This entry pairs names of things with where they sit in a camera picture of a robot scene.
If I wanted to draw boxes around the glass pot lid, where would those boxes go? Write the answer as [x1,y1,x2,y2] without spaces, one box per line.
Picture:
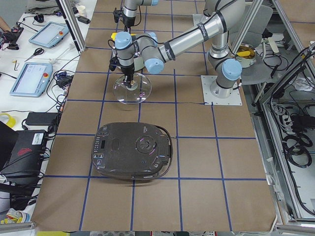
[113,73,152,104]

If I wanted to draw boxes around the yellow corn cob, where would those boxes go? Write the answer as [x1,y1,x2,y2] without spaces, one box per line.
[111,32,136,41]

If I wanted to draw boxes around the white cooking pot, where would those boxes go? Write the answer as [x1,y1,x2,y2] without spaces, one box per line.
[113,45,144,72]

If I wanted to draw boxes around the metal bowl with corn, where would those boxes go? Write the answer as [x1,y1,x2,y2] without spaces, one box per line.
[236,44,256,68]

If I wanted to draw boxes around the white paper cup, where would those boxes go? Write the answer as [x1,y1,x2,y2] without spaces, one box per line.
[77,5,87,18]

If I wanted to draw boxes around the dark brown rice cooker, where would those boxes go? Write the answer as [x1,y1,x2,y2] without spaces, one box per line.
[91,122,173,180]

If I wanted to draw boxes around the upper blue teach pendant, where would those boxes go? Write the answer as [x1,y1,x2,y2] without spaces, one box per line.
[29,22,69,48]

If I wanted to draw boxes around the blue teach pendant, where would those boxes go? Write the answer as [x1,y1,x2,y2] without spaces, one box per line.
[9,62,53,97]
[29,22,69,48]

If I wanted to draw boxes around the lower blue teach pendant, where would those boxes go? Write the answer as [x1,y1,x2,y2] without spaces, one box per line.
[9,62,53,97]

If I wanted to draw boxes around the black power adapter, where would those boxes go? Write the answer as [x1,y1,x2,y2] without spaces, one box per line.
[25,112,57,126]

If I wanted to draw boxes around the yellow tape roll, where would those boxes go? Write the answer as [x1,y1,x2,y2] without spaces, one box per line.
[0,113,16,128]

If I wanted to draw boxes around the black computer box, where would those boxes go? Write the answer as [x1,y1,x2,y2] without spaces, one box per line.
[0,130,48,178]

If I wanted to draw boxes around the aluminium frame post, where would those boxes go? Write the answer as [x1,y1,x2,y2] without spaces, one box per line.
[56,0,86,53]

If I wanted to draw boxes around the black handled scissors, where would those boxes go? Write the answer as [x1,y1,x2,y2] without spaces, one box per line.
[25,47,45,61]

